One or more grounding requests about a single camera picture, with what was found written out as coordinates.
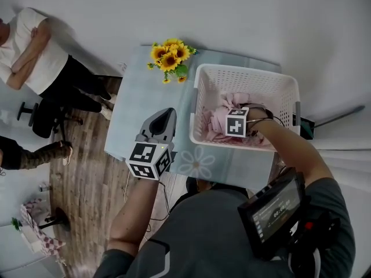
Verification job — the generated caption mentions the person's left forearm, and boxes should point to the person's left forearm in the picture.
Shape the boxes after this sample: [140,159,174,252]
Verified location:
[108,178,161,257]

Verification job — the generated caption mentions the white plastic laundry basket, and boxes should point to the white plastic laundry basket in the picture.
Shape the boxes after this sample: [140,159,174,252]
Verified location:
[188,63,301,153]

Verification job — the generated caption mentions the black monitor mount straps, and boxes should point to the black monitor mount straps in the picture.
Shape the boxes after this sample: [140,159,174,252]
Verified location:
[289,211,342,278]

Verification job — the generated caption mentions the black chest-mounted monitor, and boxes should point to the black chest-mounted monitor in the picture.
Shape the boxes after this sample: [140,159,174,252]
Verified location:
[237,167,307,261]

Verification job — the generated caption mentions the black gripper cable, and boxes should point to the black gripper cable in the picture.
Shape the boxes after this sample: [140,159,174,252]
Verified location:
[245,115,286,128]

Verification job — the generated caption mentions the black office chair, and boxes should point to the black office chair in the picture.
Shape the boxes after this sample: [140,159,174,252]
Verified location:
[16,98,84,140]

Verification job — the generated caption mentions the black floor cable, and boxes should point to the black floor cable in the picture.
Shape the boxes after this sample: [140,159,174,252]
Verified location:
[147,180,172,223]

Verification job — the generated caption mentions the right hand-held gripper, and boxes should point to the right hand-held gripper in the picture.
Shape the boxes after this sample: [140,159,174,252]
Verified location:
[225,106,250,138]

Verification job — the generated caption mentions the pink towel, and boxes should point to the pink towel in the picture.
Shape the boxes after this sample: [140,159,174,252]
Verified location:
[201,92,271,146]

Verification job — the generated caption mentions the yellow sunflower bouquet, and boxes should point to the yellow sunflower bouquet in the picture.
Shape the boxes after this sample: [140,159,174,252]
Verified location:
[146,38,198,85]

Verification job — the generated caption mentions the light blue floral tablecloth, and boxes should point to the light blue floral tablecloth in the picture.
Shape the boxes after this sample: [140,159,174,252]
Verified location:
[103,45,282,191]

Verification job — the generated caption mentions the black thin rod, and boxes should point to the black thin rod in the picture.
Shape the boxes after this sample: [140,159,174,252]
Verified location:
[314,105,366,129]

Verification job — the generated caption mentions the person's torso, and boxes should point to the person's torso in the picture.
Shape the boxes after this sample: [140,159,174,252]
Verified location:
[92,177,357,278]

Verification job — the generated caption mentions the pink checked bag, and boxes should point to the pink checked bag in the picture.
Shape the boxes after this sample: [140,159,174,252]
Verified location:
[19,198,67,258]

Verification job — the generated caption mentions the white side table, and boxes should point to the white side table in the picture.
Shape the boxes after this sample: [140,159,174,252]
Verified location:
[0,163,68,278]

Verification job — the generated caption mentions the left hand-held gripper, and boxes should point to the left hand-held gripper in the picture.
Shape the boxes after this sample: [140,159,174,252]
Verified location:
[125,108,178,181]

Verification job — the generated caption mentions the person's shoe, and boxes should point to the person's shoe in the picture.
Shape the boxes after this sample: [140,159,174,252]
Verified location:
[185,176,216,194]

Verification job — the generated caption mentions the person's right forearm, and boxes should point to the person's right forearm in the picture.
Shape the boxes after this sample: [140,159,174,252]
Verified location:
[246,104,334,187]

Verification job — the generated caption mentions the black round stand base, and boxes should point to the black round stand base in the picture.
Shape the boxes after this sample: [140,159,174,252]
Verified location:
[38,206,71,232]

